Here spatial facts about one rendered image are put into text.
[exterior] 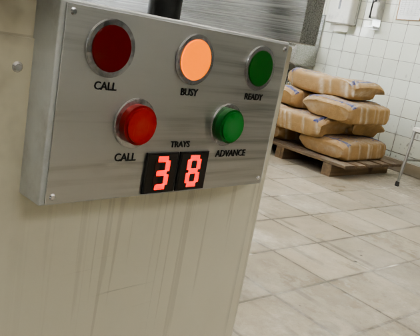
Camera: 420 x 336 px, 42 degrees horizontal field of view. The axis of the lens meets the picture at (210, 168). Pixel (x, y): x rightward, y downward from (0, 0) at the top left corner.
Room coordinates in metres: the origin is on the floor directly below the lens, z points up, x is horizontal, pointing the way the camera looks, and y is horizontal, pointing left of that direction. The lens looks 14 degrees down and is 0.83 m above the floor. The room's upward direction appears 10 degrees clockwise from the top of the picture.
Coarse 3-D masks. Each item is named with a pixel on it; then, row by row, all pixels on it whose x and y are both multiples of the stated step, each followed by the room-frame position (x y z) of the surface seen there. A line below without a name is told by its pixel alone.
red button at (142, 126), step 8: (136, 104) 0.40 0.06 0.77; (128, 112) 0.39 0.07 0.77; (136, 112) 0.39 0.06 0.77; (144, 112) 0.39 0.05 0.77; (152, 112) 0.40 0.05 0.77; (120, 120) 0.39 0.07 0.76; (128, 120) 0.39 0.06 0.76; (136, 120) 0.39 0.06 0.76; (144, 120) 0.39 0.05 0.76; (152, 120) 0.40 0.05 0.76; (120, 128) 0.39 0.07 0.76; (128, 128) 0.38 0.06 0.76; (136, 128) 0.39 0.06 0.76; (144, 128) 0.39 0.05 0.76; (152, 128) 0.40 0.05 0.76; (128, 136) 0.39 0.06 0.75; (136, 136) 0.39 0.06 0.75; (144, 136) 0.40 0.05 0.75; (152, 136) 0.40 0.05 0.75; (136, 144) 0.39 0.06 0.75
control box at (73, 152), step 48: (48, 0) 0.36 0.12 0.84; (48, 48) 0.36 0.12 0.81; (144, 48) 0.40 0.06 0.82; (240, 48) 0.47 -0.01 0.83; (288, 48) 0.52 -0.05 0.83; (48, 96) 0.35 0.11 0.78; (96, 96) 0.37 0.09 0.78; (144, 96) 0.40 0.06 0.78; (192, 96) 0.44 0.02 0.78; (240, 96) 0.48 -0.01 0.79; (48, 144) 0.35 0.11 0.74; (96, 144) 0.38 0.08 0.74; (144, 144) 0.41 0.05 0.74; (192, 144) 0.45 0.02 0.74; (240, 144) 0.49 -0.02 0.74; (48, 192) 0.35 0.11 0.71; (96, 192) 0.38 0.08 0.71; (144, 192) 0.41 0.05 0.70
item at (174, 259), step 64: (0, 0) 0.35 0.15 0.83; (0, 64) 0.35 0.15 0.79; (0, 128) 0.36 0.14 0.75; (0, 192) 0.36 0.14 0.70; (192, 192) 0.50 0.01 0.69; (256, 192) 0.57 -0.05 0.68; (0, 256) 0.36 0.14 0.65; (64, 256) 0.40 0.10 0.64; (128, 256) 0.45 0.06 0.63; (192, 256) 0.51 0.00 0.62; (0, 320) 0.37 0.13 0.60; (64, 320) 0.41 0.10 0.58; (128, 320) 0.46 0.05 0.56; (192, 320) 0.52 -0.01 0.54
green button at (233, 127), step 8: (224, 112) 0.46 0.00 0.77; (232, 112) 0.47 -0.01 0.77; (240, 112) 0.47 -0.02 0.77; (224, 120) 0.46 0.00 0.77; (232, 120) 0.46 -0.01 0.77; (240, 120) 0.47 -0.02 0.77; (216, 128) 0.46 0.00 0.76; (224, 128) 0.46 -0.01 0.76; (232, 128) 0.47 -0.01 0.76; (240, 128) 0.47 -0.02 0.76; (216, 136) 0.46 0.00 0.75; (224, 136) 0.46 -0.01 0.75; (232, 136) 0.47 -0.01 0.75
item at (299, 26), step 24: (96, 0) 0.77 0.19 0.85; (120, 0) 0.73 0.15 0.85; (144, 0) 0.70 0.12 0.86; (192, 0) 0.64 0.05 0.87; (216, 0) 0.61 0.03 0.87; (240, 0) 0.59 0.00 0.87; (264, 0) 0.57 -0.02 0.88; (288, 0) 0.55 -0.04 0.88; (312, 0) 0.54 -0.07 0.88; (216, 24) 0.61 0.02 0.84; (240, 24) 0.59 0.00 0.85; (264, 24) 0.56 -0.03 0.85; (288, 24) 0.54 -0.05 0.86; (312, 24) 0.54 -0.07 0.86
